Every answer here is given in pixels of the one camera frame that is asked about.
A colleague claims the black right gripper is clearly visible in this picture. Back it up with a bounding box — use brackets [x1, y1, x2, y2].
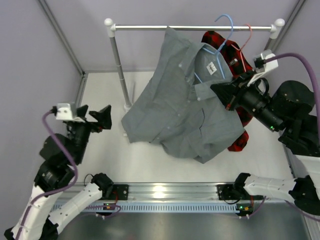
[211, 71, 286, 135]

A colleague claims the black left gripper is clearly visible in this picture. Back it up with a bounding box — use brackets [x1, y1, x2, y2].
[68, 104, 112, 164]

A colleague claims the light blue wire hanger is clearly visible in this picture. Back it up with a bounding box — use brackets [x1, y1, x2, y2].
[202, 13, 234, 79]

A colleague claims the grey button-up shirt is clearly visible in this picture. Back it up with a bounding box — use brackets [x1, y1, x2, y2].
[121, 27, 245, 163]

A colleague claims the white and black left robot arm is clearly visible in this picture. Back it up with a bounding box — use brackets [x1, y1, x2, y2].
[4, 103, 114, 240]

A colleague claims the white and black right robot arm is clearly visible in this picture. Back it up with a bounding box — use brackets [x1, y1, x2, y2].
[210, 71, 320, 216]

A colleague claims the red black plaid shirt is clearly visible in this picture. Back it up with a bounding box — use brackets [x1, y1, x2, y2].
[201, 30, 254, 153]

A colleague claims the silver clothes rack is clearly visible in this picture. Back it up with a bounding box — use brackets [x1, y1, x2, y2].
[104, 18, 286, 112]

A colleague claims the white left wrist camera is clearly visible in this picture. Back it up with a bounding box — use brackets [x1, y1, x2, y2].
[51, 103, 85, 123]

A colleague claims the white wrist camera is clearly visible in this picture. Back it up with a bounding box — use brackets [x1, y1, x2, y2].
[51, 103, 85, 123]
[247, 49, 279, 87]

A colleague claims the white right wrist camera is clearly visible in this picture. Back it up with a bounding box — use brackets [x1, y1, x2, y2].
[247, 49, 279, 87]

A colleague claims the pink wire hanger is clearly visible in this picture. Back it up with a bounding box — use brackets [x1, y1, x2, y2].
[231, 23, 253, 72]

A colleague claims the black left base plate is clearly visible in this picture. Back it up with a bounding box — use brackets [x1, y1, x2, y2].
[108, 184, 129, 201]

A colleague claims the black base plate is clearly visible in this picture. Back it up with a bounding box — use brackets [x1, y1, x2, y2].
[108, 184, 129, 201]
[216, 184, 240, 201]

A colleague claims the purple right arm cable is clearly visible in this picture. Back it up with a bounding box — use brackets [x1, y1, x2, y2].
[262, 52, 320, 101]

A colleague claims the aluminium mounting rail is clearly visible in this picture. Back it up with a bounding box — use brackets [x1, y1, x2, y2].
[54, 181, 298, 204]

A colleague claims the slotted grey cable duct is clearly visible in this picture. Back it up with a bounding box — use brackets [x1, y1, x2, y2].
[49, 201, 253, 213]

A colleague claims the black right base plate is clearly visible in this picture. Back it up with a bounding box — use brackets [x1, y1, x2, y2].
[216, 184, 240, 201]

